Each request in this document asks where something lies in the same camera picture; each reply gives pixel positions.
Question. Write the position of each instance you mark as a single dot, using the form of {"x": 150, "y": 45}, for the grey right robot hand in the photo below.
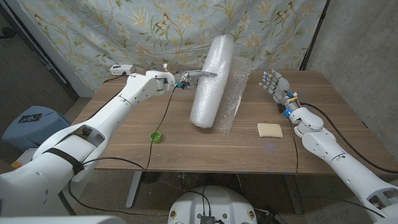
{"x": 281, "y": 88}

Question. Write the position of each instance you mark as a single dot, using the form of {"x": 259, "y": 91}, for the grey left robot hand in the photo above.
{"x": 191, "y": 77}

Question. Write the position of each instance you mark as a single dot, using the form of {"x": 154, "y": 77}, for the bubble wrap roll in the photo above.
{"x": 211, "y": 87}

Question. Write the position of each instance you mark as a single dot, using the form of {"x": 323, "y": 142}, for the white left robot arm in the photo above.
{"x": 102, "y": 124}

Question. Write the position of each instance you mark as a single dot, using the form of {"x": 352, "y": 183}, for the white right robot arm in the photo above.
{"x": 342, "y": 165}

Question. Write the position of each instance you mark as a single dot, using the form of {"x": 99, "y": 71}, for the pale yellow sponge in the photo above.
{"x": 270, "y": 130}

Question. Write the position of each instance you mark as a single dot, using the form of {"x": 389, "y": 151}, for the small green cup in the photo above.
{"x": 155, "y": 137}

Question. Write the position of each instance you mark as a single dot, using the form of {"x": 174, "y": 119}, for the black backdrop stand pole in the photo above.
{"x": 314, "y": 34}

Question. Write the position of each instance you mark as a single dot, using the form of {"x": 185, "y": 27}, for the white power strip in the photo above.
{"x": 122, "y": 70}

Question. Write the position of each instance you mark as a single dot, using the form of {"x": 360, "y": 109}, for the grey table leg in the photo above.
{"x": 293, "y": 196}

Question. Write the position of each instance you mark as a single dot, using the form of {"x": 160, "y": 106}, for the floral blue backdrop cloth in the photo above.
{"x": 93, "y": 25}

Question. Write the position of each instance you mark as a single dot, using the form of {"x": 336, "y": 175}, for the white table leg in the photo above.
{"x": 133, "y": 189}

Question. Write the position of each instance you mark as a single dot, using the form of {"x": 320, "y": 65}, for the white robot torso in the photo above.
{"x": 214, "y": 205}

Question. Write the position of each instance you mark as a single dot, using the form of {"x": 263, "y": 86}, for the blue plastic bin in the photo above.
{"x": 34, "y": 124}

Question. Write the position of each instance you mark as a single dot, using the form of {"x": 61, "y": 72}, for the white box with yellow pad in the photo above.
{"x": 23, "y": 158}

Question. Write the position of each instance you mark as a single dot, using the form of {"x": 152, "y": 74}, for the grey slanted frame post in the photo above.
{"x": 46, "y": 46}

